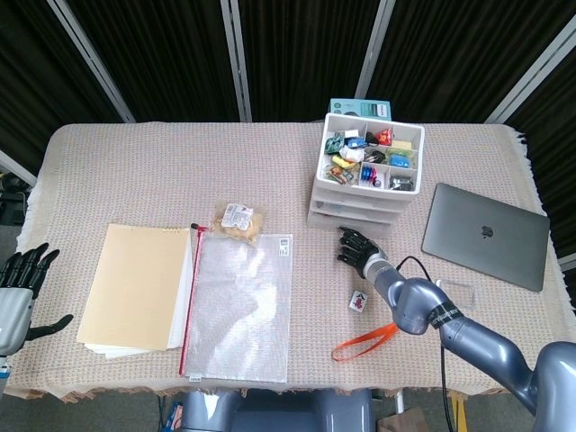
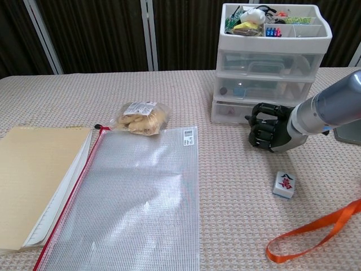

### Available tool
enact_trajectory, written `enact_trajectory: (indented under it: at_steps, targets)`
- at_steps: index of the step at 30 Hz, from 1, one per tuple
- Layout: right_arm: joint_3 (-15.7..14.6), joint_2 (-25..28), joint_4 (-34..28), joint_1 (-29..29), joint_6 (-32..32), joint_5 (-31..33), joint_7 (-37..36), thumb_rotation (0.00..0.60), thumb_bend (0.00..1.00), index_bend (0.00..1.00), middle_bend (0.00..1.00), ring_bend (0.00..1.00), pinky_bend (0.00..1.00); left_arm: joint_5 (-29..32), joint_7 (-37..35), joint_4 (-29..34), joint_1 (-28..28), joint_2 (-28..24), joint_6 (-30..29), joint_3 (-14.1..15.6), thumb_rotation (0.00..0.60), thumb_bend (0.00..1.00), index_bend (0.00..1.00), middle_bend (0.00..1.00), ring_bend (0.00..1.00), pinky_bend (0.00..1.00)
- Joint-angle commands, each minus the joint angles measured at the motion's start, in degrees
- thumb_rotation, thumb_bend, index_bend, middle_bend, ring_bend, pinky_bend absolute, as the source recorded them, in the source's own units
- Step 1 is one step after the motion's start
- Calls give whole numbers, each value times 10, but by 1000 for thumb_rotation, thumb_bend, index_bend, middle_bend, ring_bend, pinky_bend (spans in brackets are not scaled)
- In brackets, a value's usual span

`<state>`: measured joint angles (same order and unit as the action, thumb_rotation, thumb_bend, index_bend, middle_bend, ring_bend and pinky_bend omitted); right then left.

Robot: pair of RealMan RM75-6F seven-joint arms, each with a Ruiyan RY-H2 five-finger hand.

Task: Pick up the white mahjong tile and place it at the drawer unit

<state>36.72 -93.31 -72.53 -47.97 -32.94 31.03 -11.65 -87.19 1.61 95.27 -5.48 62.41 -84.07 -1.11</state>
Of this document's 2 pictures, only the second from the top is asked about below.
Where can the orange red small item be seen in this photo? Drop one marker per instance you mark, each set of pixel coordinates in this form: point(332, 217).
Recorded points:
point(280, 13)

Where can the black glasses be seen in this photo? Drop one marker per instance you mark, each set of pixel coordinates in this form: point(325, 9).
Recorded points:
point(267, 9)

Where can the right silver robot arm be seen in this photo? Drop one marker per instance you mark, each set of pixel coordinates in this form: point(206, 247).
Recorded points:
point(332, 104)

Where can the clear bag of cookies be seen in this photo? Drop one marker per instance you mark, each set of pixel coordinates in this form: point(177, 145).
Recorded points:
point(141, 120)

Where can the white plastic drawer organizer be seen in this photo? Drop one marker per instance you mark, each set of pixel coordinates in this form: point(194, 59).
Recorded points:
point(273, 43)

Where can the white mahjong tile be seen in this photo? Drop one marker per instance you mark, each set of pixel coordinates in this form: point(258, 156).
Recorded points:
point(285, 183)

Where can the green blue printed packet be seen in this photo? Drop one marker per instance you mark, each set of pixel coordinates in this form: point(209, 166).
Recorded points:
point(299, 20)

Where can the yellow small item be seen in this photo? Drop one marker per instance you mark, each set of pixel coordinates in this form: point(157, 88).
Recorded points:
point(245, 26)

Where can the green white sachet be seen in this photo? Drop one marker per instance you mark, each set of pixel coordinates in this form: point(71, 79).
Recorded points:
point(231, 18)

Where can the white metal frame post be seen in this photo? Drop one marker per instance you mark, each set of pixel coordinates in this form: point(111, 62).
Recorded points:
point(45, 36)
point(356, 55)
point(149, 36)

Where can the clear drawer with blue item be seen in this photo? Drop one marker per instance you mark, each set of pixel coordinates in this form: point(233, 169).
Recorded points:
point(293, 89)

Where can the tan cover notepad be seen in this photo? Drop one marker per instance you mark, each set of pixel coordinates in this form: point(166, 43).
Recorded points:
point(36, 169)

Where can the dark round small item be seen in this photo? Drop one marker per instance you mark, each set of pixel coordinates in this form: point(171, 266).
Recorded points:
point(223, 91)

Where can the white crumpled item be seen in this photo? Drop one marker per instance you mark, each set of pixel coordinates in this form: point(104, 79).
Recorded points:
point(252, 15)

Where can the brown colourful packet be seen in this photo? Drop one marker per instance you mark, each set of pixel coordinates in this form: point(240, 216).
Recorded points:
point(247, 32)

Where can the clear drawer with teal contents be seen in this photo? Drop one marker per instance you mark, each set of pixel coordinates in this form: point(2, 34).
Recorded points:
point(301, 63)

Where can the blue object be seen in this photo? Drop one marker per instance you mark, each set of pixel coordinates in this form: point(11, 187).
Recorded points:
point(239, 92)

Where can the beige woven tablecloth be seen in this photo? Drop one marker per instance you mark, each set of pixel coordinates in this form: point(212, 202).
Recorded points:
point(239, 169)

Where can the clear mesh zipper pouch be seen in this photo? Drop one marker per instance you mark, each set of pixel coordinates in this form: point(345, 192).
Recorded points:
point(127, 197)

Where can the blue clips bundle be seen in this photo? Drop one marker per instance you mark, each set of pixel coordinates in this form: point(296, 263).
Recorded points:
point(273, 32)

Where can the dark grey tablet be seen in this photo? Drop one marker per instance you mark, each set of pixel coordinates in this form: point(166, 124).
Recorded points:
point(349, 135)

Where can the right black grey robot hand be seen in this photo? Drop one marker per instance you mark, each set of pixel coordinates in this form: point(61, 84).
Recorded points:
point(270, 132)

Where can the clear drawer with red clip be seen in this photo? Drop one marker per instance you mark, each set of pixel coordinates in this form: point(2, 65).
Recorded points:
point(225, 114)

